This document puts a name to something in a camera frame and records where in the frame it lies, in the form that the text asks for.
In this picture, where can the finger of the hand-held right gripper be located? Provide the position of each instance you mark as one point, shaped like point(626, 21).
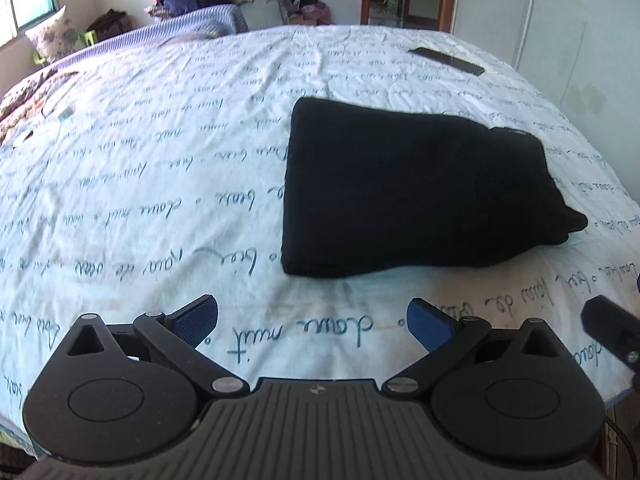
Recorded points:
point(612, 327)

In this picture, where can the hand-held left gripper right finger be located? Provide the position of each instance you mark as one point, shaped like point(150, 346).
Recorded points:
point(429, 327)

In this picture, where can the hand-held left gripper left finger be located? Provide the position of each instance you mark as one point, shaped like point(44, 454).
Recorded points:
point(196, 321)

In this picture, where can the black pants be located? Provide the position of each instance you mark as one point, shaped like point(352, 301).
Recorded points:
point(400, 185)

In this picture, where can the white printed blanket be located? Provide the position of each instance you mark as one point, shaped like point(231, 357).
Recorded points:
point(150, 185)

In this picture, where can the black smartphone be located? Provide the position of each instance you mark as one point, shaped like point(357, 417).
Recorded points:
point(447, 61)

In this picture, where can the brown patterned quilt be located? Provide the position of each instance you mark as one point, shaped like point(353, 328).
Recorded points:
point(27, 95)

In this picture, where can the blue striped blanket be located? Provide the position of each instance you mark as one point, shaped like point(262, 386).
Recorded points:
point(165, 32)

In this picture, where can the frosted glass wardrobe door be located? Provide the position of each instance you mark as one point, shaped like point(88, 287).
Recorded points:
point(565, 35)

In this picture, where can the green plastic stool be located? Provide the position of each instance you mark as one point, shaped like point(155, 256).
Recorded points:
point(90, 37)

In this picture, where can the dark brown bag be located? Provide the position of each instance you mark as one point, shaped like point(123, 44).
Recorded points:
point(110, 24)

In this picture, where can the grey bag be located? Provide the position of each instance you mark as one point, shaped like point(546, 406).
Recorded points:
point(262, 10)

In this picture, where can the dark blue jacket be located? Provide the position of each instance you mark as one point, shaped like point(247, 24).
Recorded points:
point(195, 2)

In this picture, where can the floral pillow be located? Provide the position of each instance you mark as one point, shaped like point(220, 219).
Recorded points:
point(52, 35)

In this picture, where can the purple cloth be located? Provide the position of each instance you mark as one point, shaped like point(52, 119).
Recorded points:
point(316, 12)

